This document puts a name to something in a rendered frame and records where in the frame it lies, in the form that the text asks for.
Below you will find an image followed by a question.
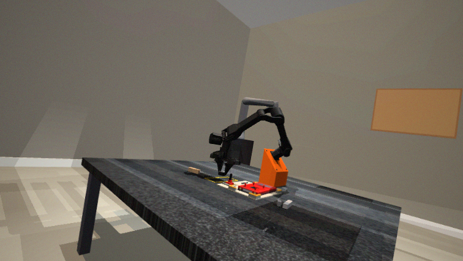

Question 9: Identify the white rectangular bar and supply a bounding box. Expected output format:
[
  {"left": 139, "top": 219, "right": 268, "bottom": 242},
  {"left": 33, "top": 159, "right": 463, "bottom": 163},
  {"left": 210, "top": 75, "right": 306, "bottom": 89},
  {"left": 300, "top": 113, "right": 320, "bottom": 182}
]
[{"left": 282, "top": 200, "right": 293, "bottom": 210}]

